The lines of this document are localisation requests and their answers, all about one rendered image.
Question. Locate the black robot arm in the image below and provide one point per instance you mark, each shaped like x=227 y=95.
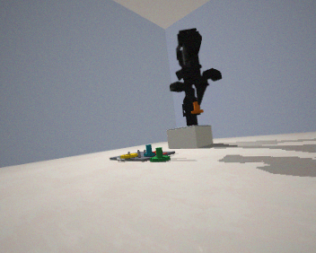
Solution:
x=190 y=40

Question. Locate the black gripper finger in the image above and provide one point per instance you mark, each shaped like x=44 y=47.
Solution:
x=201 y=88
x=190 y=92

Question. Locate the teal gear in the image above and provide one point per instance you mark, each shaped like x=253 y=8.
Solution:
x=149 y=150

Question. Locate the orange gear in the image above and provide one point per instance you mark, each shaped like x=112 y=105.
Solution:
x=196 y=108

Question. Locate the green gear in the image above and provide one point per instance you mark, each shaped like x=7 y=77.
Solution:
x=159 y=156

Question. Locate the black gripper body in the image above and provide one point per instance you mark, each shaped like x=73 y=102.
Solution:
x=212 y=74

